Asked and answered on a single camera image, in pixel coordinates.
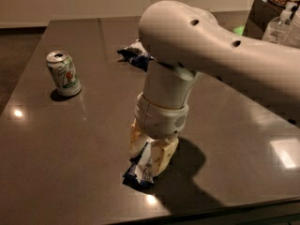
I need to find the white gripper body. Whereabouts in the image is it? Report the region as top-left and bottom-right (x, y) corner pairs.
(134, 93), (188, 139)

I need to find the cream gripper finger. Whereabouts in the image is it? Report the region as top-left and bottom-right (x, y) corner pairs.
(150, 137), (179, 176)
(129, 120), (149, 157)

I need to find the blue rxbar blueberry bar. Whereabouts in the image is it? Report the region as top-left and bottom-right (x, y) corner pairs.
(123, 142), (154, 188)

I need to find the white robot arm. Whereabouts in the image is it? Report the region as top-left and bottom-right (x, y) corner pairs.
(130, 1), (300, 177)

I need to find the green 7up soda can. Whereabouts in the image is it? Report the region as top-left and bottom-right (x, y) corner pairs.
(46, 51), (82, 97)

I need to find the crumpled blue chip bag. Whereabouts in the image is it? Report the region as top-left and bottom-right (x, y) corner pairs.
(117, 39), (154, 71)

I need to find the black counter box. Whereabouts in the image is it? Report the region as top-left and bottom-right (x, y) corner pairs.
(243, 0), (283, 39)

